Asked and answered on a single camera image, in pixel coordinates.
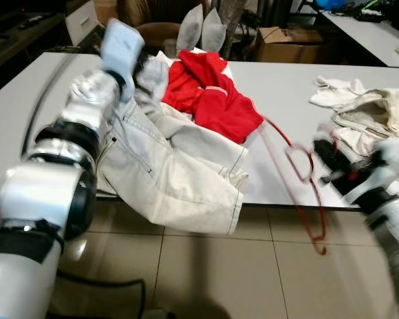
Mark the white drawer unit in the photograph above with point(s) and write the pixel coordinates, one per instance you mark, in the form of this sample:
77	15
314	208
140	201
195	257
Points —
82	20

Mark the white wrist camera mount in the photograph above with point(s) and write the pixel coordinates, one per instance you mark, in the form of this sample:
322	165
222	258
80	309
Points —
394	159
120	50

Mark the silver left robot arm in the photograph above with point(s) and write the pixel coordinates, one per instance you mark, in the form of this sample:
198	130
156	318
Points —
46	193

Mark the cardboard box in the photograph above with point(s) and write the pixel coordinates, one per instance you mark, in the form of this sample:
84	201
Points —
292	45

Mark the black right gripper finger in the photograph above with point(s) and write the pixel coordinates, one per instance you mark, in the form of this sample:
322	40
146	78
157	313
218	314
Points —
331	156
338	178

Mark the white cloth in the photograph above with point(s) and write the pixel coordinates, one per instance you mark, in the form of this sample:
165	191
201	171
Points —
336	93

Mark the brown armchair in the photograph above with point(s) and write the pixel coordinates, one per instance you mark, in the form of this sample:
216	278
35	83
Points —
153	26

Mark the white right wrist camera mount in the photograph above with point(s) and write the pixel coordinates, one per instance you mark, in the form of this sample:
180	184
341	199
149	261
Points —
394	159

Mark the cream hoodie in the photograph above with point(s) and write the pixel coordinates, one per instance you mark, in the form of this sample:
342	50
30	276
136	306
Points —
379	113

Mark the pale grey denim jacket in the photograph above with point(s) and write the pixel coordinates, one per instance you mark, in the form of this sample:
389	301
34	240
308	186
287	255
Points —
166	179

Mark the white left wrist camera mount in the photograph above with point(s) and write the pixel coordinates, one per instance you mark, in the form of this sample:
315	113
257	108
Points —
120	50

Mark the red plastic hanger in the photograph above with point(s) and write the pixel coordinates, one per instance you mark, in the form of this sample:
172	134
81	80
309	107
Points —
279	133

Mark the white table black legs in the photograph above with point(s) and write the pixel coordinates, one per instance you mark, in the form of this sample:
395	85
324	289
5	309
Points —
369	36
286	93

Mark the red white-trimmed garment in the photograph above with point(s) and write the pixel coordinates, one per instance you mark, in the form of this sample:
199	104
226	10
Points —
219	109

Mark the pale grey pointed cushion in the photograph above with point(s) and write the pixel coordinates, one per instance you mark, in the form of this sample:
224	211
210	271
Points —
214	32
189	30

